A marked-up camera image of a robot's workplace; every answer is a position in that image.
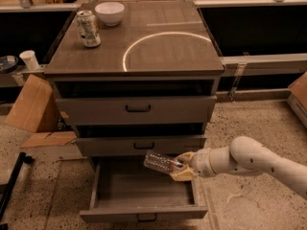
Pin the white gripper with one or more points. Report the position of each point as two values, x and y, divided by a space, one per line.
201 164

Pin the clear plastic water bottle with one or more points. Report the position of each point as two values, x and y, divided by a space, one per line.
161 162

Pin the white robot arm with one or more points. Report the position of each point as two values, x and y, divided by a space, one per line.
245 157

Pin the grey bottom drawer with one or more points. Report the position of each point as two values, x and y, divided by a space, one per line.
125 190

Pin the grey drawer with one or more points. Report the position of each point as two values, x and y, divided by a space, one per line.
128 146
137 111
125 190

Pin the grey top drawer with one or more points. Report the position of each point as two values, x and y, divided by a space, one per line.
137 111

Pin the grey middle drawer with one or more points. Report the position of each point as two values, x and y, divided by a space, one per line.
128 146

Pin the grey drawer cabinet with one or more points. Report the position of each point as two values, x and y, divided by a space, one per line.
160 49

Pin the cardboard box at right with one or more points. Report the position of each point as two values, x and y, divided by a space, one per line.
298 98

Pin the flat cardboard piece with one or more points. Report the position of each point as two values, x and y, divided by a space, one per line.
49 139

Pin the upright cardboard box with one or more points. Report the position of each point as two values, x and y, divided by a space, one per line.
34 110

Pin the black metal stand leg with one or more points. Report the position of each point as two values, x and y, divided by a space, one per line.
6 189

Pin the white ceramic bowl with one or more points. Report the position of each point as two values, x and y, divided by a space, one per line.
110 13

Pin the crushed soda can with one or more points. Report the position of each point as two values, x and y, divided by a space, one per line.
88 28

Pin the white paper cup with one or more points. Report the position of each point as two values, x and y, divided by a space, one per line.
29 59

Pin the black round dish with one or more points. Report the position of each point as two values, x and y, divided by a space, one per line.
8 64

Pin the clear acrylic bracket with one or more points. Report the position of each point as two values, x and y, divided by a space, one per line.
240 70

